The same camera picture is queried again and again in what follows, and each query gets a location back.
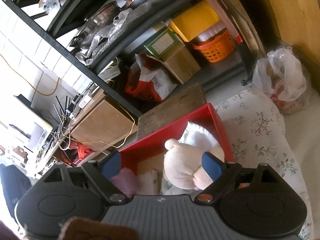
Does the cream plush teddy bear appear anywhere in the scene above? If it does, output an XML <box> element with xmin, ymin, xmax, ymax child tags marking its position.
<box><xmin>164</xmin><ymin>135</ymin><xmax>225</xmax><ymax>190</ymax></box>

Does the pink cloth in box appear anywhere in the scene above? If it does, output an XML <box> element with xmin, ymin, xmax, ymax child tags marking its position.
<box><xmin>111</xmin><ymin>168</ymin><xmax>138</xmax><ymax>198</ymax></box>

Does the wooden low cabinet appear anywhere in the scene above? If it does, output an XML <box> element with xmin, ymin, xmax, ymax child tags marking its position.
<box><xmin>65</xmin><ymin>89</ymin><xmax>138</xmax><ymax>165</ymax></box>

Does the red cardboard box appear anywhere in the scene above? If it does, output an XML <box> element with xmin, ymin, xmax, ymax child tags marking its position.
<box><xmin>119</xmin><ymin>103</ymin><xmax>235</xmax><ymax>174</ymax></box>

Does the floral white bed sheet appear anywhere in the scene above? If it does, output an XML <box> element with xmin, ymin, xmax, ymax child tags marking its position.
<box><xmin>215</xmin><ymin>88</ymin><xmax>315</xmax><ymax>239</ymax></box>

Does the dark wooden board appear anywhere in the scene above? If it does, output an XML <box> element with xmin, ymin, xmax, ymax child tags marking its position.
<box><xmin>137</xmin><ymin>83</ymin><xmax>207</xmax><ymax>140</ymax></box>

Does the flat screen monitor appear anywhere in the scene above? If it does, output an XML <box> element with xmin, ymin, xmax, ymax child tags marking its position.
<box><xmin>8</xmin><ymin>94</ymin><xmax>53</xmax><ymax>154</ymax></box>

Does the red and white bag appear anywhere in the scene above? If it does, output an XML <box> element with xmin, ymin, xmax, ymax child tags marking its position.
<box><xmin>125</xmin><ymin>54</ymin><xmax>177</xmax><ymax>102</ymax></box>

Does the white plastic shopping bag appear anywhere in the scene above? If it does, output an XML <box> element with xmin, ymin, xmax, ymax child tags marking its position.
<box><xmin>252</xmin><ymin>46</ymin><xmax>312</xmax><ymax>114</ymax></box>

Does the brown cardboard box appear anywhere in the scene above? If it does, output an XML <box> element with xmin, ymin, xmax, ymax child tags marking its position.
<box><xmin>148</xmin><ymin>43</ymin><xmax>201</xmax><ymax>84</ymax></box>

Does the bubble wrap roll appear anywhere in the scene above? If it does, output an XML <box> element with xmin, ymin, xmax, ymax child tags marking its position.
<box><xmin>75</xmin><ymin>0</ymin><xmax>168</xmax><ymax>66</ymax></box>

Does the orange plastic basket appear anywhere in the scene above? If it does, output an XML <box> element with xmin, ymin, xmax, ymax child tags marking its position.
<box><xmin>193</xmin><ymin>29</ymin><xmax>235</xmax><ymax>63</ymax></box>

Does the green framed box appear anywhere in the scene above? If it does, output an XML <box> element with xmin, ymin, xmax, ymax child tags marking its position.
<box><xmin>144</xmin><ymin>28</ymin><xmax>178</xmax><ymax>58</ymax></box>

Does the black metal shelf rack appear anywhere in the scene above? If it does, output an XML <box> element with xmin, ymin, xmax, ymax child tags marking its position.
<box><xmin>2</xmin><ymin>0</ymin><xmax>265</xmax><ymax>117</ymax></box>

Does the steel pot with lid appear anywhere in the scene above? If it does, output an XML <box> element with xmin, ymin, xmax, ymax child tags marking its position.
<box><xmin>68</xmin><ymin>1</ymin><xmax>121</xmax><ymax>49</ymax></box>

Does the yellow padded envelope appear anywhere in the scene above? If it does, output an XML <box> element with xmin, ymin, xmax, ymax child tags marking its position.
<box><xmin>168</xmin><ymin>0</ymin><xmax>221</xmax><ymax>42</ymax></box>

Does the wooden wardrobe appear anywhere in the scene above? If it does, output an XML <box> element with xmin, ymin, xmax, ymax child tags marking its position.
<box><xmin>207</xmin><ymin>0</ymin><xmax>320</xmax><ymax>75</ymax></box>

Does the yellow cable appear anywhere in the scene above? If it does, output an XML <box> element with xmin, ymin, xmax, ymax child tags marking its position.
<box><xmin>0</xmin><ymin>53</ymin><xmax>61</xmax><ymax>97</ymax></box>

